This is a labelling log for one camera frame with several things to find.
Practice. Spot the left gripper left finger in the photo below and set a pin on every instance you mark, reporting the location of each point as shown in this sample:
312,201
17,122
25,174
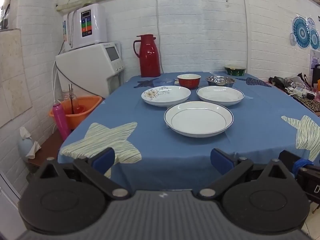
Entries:
93,170

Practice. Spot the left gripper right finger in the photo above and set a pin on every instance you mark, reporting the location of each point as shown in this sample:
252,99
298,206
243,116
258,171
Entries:
233,171

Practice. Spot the red ceramic bowl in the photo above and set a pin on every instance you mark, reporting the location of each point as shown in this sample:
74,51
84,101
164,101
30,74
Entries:
190,81

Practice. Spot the floral white plate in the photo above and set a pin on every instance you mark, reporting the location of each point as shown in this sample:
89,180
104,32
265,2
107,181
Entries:
165,96

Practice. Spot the pink water bottle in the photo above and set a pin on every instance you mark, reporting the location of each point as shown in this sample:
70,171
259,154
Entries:
61,121

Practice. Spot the white plate blue rim near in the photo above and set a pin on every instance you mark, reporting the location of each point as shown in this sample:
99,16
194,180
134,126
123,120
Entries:
198,119

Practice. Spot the white plate blue rim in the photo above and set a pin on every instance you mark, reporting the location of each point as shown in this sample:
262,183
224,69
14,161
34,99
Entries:
225,96
198,119

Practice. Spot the orange plastic basin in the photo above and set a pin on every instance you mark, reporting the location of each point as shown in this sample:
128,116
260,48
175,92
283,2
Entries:
82,109

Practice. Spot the glass bottle in basin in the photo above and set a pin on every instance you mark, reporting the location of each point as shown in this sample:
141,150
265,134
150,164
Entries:
73,99

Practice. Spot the light blue tissue holder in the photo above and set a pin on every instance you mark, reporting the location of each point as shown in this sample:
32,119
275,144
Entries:
27,147

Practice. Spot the white plate blue rim far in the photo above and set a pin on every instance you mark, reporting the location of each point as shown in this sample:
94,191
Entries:
225,96

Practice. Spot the blue patterned tablecloth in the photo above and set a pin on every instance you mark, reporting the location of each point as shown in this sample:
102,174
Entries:
171,161

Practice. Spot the cluttered side table items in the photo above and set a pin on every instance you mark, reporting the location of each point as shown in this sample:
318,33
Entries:
304,91

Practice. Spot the stainless steel bowl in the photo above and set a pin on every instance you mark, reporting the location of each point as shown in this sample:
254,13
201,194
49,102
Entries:
218,80

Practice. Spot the white water dispenser machine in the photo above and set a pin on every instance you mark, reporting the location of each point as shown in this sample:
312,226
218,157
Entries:
92,70

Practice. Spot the green patterned bowl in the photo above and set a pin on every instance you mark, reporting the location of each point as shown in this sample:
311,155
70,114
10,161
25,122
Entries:
235,70

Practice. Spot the blue plastic bowl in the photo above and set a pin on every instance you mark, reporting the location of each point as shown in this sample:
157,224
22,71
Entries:
163,82

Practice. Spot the red thermos jug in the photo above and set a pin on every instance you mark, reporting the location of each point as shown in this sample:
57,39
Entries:
146,50

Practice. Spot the white water purifier unit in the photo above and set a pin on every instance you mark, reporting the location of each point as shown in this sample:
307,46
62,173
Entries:
84,27

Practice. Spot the beige wall board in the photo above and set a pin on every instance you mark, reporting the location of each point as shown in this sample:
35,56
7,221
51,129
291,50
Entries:
15,98

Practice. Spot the blue decorative wall plates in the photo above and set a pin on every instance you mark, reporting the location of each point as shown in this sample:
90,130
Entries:
304,33

